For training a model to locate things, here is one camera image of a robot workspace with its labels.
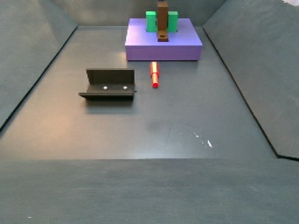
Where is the purple base block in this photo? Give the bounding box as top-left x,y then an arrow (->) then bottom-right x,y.
125,18 -> 203,61

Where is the green block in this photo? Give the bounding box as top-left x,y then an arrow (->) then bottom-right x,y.
145,11 -> 156,32
167,11 -> 179,32

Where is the brown L-shaped bracket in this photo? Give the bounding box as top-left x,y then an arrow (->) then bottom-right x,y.
156,0 -> 168,42

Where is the green right block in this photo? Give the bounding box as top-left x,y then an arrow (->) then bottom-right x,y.
167,11 -> 179,32

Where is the red peg object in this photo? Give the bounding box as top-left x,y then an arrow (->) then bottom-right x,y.
149,61 -> 159,88

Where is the green left block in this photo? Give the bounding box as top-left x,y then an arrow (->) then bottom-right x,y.
145,11 -> 156,32

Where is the black fixture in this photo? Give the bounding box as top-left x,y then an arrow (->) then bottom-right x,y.
79,68 -> 136,100

